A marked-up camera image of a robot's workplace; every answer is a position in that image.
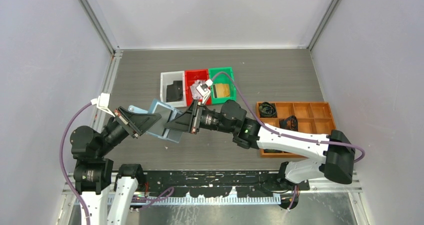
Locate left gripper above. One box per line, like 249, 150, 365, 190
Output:
97, 104, 162, 156

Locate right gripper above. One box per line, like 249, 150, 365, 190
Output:
165, 99, 236, 134

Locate blue leather card holder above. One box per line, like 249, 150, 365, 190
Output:
128, 99, 183, 144

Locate grey card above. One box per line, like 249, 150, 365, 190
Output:
148, 105, 173, 136

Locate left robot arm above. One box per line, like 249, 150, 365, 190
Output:
69, 106, 162, 225

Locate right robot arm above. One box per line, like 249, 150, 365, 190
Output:
164, 100, 356, 191

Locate silver cards in red bin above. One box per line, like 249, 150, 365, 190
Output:
189, 80, 205, 100

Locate black cards in white bin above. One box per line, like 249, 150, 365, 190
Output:
166, 80, 184, 103

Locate gold cards in green bin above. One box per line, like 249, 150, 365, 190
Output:
212, 83, 231, 99

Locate red plastic bin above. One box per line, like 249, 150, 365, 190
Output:
184, 69, 210, 107

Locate white plastic bin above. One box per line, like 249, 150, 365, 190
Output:
159, 70, 187, 108

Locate green plastic bin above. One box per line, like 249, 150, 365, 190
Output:
208, 67, 237, 105

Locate rolled belt top left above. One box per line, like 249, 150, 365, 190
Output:
258, 101, 278, 118

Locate orange compartment tray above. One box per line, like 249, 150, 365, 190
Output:
255, 101, 338, 158

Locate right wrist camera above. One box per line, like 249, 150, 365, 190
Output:
195, 79, 213, 105

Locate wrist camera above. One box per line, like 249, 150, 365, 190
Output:
90, 92, 115, 117
195, 79, 213, 105

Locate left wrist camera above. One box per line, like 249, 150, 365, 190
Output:
90, 92, 115, 117

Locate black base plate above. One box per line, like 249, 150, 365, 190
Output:
136, 170, 294, 198

